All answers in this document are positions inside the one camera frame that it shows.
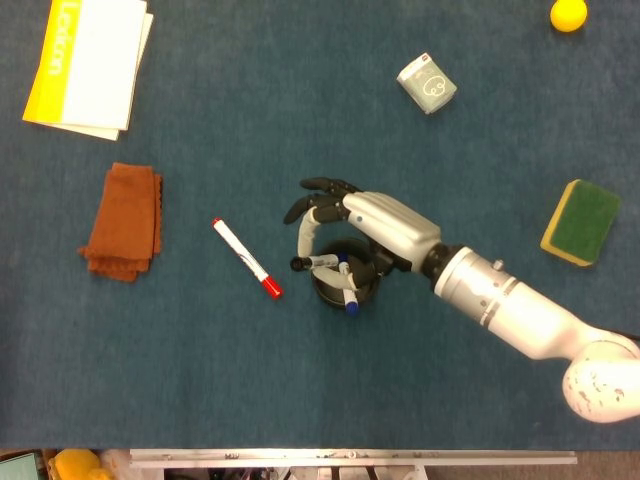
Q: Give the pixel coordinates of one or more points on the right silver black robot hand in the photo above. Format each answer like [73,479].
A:
[395,225]

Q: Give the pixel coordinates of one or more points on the black whiteboard marker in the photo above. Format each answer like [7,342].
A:
[320,261]

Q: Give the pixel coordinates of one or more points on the blue whiteboard marker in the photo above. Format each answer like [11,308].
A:
[351,300]

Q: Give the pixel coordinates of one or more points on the red whiteboard marker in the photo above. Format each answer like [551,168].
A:
[240,252]

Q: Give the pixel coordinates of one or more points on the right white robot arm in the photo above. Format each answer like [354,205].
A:
[525,305]

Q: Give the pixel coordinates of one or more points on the black round cup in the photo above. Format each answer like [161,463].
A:
[327,295]

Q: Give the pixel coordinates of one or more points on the white green tissue pack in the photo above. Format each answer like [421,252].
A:
[427,82]

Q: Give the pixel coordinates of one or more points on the green yellow sponge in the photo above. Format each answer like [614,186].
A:
[582,222]

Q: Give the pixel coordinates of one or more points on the blue felt table mat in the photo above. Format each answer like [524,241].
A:
[200,375]

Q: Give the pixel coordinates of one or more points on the folded orange-brown cloth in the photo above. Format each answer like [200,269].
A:
[125,220]

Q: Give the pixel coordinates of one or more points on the yellow ball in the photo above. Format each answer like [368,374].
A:
[568,15]

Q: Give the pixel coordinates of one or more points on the cream paper booklet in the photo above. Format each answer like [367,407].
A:
[107,134]

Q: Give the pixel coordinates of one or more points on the yellow white Lexicon booklet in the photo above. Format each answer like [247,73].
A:
[100,60]

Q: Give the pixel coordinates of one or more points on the yellow plastic object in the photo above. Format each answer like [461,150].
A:
[80,465]

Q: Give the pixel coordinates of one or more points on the teal box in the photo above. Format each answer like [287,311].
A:
[17,467]

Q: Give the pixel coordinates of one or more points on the aluminium frame rail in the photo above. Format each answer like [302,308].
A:
[350,456]

